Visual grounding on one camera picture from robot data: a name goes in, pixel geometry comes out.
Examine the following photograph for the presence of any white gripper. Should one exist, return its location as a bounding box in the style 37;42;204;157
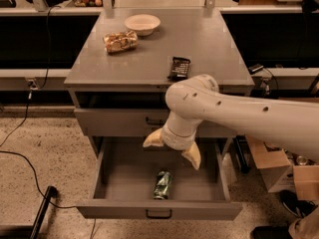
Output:
143;112;201;170

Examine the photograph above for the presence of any green soda can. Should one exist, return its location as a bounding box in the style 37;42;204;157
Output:
154;170;172;200

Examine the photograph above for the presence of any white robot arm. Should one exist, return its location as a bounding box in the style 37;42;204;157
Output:
143;75;319;169

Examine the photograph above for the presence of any open grey middle drawer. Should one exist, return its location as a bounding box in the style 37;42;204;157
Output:
77;137;242;220

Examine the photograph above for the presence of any closed grey top drawer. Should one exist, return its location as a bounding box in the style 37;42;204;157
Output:
73;108;246;138

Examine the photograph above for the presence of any grey drawer cabinet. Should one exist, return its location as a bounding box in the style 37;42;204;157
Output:
63;7;255;158

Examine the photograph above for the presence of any crumpled orange snack can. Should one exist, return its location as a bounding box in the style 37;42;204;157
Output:
103;31;138;54

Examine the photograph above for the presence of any red soda can in box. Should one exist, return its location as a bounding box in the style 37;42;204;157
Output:
296;155;309;165

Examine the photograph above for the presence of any black candy bar wrapper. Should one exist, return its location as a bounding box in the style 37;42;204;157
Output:
167;57;190;81

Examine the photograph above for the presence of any open cardboard box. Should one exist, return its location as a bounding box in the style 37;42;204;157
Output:
246;136;319;200

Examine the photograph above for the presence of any small black device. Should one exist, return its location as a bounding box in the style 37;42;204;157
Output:
248;64;263;75

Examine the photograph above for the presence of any white paper bowl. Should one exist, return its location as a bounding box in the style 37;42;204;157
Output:
125;14;160;36

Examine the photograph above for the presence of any black shoe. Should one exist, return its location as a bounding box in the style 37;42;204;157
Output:
279;190;317;218

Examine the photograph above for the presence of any black metal floor stand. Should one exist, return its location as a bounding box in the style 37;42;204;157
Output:
0;186;58;239

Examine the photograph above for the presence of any black floor cable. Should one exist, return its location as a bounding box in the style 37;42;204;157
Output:
0;149;77;210

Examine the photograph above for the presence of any black hanging cable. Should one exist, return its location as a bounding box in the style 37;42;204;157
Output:
0;5;56;147

